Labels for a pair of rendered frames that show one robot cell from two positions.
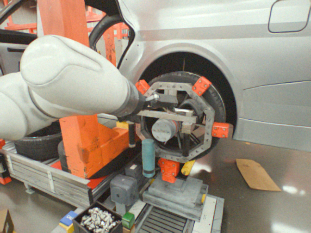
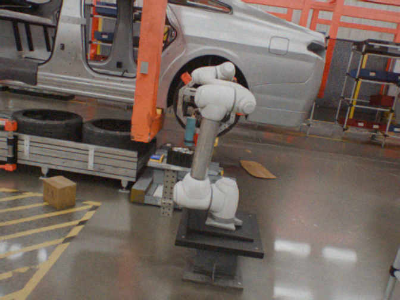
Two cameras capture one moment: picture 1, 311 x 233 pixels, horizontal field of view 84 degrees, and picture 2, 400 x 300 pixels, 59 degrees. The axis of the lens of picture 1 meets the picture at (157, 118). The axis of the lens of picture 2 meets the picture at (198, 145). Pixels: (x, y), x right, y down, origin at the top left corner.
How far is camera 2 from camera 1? 2.25 m
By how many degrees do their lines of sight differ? 21
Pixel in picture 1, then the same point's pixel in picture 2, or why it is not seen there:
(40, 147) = (58, 131)
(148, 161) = (191, 132)
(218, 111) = not seen: hidden behind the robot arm
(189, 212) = (213, 178)
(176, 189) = not seen: hidden behind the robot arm
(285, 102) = (277, 95)
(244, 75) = (255, 76)
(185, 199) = (211, 170)
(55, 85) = (231, 72)
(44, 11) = (146, 22)
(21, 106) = (214, 76)
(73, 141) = (144, 111)
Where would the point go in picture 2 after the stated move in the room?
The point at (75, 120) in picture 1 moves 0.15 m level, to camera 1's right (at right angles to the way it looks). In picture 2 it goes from (151, 95) to (169, 97)
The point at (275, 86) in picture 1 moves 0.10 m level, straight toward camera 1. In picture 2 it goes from (272, 84) to (271, 85)
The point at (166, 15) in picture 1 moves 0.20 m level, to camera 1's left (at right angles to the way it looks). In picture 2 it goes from (207, 28) to (186, 25)
